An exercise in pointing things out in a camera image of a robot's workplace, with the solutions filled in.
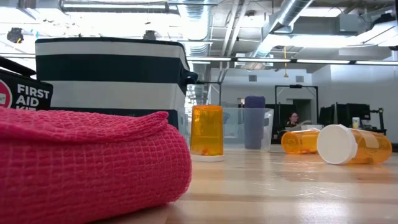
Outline orange pill bottle white cap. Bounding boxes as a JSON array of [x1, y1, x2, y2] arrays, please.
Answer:
[[316, 124, 394, 166], [189, 104, 226, 163], [280, 128, 321, 156]]

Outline purple bottle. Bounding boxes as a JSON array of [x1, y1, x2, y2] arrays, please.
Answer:
[[243, 95, 267, 151]]

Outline clear plastic bin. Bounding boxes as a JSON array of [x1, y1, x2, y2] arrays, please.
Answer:
[[177, 107, 275, 153]]

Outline navy white striped fabric basket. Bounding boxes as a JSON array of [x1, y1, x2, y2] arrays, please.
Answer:
[[34, 37, 199, 131]]

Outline person at background desk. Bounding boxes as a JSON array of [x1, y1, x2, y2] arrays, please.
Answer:
[[284, 111, 302, 130]]

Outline long ceiling light strip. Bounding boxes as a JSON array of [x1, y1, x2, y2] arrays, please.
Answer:
[[186, 57, 398, 66]]

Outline background dark monitors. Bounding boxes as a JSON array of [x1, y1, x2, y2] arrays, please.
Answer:
[[318, 103, 371, 128]]

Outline black first aid kit bag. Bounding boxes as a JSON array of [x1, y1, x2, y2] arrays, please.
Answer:
[[0, 55, 54, 111]]

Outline yellow hanging cord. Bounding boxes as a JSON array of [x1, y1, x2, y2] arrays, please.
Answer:
[[282, 46, 289, 78]]

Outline background black gantry frame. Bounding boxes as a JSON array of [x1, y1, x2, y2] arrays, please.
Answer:
[[274, 84, 319, 133]]

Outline silver spiral ventilation duct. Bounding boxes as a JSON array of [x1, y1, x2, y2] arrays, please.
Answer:
[[248, 0, 315, 63]]

